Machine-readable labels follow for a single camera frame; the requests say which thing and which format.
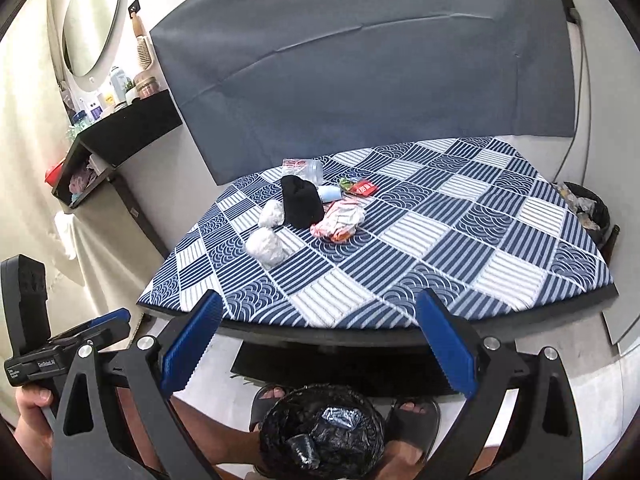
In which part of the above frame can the red white plastic wrapper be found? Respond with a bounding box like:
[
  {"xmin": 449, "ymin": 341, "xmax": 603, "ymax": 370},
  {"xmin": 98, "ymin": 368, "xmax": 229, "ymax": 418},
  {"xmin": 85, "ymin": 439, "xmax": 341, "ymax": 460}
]
[{"xmin": 310, "ymin": 199, "xmax": 367, "ymax": 243}]

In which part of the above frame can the black wall shelf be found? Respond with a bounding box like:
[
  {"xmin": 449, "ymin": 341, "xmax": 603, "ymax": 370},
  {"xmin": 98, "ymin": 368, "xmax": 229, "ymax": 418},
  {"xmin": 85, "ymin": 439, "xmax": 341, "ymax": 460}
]
[{"xmin": 51, "ymin": 89, "xmax": 183, "ymax": 258}]

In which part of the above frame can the person's left hand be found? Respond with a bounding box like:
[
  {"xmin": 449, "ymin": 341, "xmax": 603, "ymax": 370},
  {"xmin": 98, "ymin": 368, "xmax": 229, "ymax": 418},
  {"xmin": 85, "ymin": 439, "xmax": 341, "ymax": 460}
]
[{"xmin": 12, "ymin": 387, "xmax": 57, "ymax": 467}]

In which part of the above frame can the grey foil wrapper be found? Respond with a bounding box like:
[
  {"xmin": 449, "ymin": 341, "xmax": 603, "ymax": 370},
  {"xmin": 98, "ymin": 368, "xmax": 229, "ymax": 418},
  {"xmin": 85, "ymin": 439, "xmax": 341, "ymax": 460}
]
[{"xmin": 287, "ymin": 434, "xmax": 321, "ymax": 466}]

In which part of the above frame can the white hanging cloth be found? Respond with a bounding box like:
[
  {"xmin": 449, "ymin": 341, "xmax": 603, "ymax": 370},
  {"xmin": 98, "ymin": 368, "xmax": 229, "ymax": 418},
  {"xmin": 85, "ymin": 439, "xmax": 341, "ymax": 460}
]
[{"xmin": 54, "ymin": 211, "xmax": 76, "ymax": 260}]

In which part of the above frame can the black cable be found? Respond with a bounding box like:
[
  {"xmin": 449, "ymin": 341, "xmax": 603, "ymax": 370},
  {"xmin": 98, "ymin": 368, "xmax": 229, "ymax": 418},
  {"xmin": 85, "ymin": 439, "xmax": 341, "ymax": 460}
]
[{"xmin": 550, "ymin": 0, "xmax": 593, "ymax": 181}]

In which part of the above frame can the clear plastic bottle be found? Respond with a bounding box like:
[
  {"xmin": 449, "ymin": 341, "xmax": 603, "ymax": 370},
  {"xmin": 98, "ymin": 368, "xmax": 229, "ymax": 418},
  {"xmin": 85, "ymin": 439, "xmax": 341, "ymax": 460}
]
[{"xmin": 281, "ymin": 158, "xmax": 325, "ymax": 186}]

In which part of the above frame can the black table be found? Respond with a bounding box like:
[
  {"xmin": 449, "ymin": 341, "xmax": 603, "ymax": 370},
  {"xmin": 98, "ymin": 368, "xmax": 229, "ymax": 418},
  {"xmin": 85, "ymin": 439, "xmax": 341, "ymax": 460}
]
[{"xmin": 137, "ymin": 280, "xmax": 621, "ymax": 398}]

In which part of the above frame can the small white paper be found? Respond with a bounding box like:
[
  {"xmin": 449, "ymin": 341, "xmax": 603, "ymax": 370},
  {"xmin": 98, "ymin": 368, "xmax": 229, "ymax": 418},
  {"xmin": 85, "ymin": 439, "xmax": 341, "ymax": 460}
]
[{"xmin": 257, "ymin": 200, "xmax": 286, "ymax": 228}]

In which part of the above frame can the large white paper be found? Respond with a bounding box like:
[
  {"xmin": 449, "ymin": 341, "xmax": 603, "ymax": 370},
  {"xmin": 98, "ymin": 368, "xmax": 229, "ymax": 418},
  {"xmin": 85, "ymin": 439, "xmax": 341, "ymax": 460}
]
[{"xmin": 245, "ymin": 227, "xmax": 291, "ymax": 268}]

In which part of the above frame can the black bin with scraps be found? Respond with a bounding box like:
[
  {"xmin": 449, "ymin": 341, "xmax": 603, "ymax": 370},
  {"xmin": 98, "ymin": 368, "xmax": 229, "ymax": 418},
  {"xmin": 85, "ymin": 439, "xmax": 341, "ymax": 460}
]
[{"xmin": 552, "ymin": 181, "xmax": 612, "ymax": 248}]

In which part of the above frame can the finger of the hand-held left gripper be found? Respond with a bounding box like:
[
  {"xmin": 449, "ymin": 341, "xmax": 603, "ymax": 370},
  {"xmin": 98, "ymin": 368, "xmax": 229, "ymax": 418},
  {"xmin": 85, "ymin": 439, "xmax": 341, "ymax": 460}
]
[{"xmin": 60, "ymin": 309, "xmax": 132, "ymax": 358}]

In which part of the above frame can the oval wall mirror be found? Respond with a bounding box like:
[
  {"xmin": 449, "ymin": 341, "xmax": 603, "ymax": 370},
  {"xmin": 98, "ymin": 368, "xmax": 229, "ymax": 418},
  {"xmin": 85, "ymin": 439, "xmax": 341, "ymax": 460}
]
[{"xmin": 62, "ymin": 0, "xmax": 122, "ymax": 78}]

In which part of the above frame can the person's left leg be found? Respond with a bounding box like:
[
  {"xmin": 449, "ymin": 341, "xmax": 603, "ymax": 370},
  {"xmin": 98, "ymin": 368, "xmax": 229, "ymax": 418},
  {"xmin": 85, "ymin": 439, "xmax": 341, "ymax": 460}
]
[{"xmin": 170, "ymin": 385, "xmax": 286, "ymax": 480}]

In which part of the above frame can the grey backdrop cloth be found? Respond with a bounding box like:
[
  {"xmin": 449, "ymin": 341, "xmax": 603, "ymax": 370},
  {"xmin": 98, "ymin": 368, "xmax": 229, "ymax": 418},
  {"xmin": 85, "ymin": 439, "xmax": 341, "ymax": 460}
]
[{"xmin": 150, "ymin": 0, "xmax": 576, "ymax": 186}]

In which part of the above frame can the pink cloth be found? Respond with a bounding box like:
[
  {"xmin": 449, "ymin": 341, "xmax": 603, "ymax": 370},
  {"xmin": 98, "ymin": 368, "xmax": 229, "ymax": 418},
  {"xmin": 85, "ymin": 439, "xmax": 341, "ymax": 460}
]
[{"xmin": 69, "ymin": 157, "xmax": 103, "ymax": 196}]

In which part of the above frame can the blue white patterned tablecloth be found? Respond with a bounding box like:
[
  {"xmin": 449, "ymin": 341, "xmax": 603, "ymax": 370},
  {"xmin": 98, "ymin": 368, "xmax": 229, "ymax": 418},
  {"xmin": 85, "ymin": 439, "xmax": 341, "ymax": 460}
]
[{"xmin": 137, "ymin": 136, "xmax": 615, "ymax": 333}]

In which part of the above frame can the green red snack packet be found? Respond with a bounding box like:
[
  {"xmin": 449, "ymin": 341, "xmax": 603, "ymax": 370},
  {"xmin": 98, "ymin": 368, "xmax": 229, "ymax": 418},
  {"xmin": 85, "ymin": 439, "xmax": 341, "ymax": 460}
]
[{"xmin": 339, "ymin": 177, "xmax": 377, "ymax": 197}]

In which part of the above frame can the bin with black bag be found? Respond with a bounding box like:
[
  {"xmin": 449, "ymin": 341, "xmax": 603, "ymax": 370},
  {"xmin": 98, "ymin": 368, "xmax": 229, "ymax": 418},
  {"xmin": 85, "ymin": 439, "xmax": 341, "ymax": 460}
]
[{"xmin": 259, "ymin": 384, "xmax": 387, "ymax": 476}]

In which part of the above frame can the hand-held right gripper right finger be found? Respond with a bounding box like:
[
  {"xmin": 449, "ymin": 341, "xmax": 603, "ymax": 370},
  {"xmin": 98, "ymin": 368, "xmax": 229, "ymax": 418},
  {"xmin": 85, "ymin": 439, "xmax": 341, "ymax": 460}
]
[{"xmin": 415, "ymin": 289, "xmax": 591, "ymax": 480}]

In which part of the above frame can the black sock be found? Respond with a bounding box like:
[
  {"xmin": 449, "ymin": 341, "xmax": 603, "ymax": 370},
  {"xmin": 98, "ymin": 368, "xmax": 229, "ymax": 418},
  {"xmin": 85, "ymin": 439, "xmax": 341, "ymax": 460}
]
[{"xmin": 280, "ymin": 176, "xmax": 326, "ymax": 227}]

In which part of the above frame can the person's right leg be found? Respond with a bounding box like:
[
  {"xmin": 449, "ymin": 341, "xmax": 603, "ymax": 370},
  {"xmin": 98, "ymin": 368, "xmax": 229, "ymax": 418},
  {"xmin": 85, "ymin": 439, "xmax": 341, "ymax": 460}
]
[{"xmin": 392, "ymin": 399, "xmax": 501, "ymax": 476}]

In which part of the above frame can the person's leg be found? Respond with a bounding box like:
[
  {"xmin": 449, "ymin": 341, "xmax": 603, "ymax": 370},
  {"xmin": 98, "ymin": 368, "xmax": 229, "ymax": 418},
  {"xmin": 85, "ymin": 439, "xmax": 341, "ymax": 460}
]
[
  {"xmin": 392, "ymin": 399, "xmax": 501, "ymax": 476},
  {"xmin": 170, "ymin": 385, "xmax": 286, "ymax": 480}
]

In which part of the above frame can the wooden hairbrush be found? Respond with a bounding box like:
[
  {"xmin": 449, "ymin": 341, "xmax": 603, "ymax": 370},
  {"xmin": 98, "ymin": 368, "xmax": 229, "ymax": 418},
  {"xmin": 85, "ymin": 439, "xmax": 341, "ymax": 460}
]
[{"xmin": 131, "ymin": 12, "xmax": 153, "ymax": 71}]

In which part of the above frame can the silver foil wrapper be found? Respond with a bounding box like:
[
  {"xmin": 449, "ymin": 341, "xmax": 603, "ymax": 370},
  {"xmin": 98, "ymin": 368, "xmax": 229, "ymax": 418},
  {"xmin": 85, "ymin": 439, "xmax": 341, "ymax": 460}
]
[{"xmin": 320, "ymin": 406, "xmax": 363, "ymax": 431}]

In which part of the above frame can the black slipper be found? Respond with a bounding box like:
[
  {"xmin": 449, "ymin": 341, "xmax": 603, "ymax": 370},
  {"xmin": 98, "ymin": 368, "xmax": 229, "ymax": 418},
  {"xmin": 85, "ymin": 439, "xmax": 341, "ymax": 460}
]
[
  {"xmin": 385, "ymin": 396, "xmax": 442, "ymax": 456},
  {"xmin": 248, "ymin": 384, "xmax": 286, "ymax": 433}
]

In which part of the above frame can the white spray bottle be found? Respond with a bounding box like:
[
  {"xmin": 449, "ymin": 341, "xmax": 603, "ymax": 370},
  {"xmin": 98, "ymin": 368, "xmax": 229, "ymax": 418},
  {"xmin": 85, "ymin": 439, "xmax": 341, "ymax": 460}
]
[{"xmin": 109, "ymin": 66, "xmax": 126, "ymax": 103}]

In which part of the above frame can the grey board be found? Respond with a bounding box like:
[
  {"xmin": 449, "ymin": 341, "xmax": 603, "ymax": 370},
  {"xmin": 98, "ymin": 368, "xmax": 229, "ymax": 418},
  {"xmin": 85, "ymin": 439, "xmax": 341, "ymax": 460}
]
[{"xmin": 602, "ymin": 285, "xmax": 636, "ymax": 346}]

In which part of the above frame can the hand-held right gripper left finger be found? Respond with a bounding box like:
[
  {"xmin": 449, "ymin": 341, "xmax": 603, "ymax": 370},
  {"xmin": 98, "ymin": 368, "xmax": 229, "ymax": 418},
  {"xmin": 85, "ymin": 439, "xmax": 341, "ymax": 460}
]
[{"xmin": 50, "ymin": 290, "xmax": 226, "ymax": 480}]

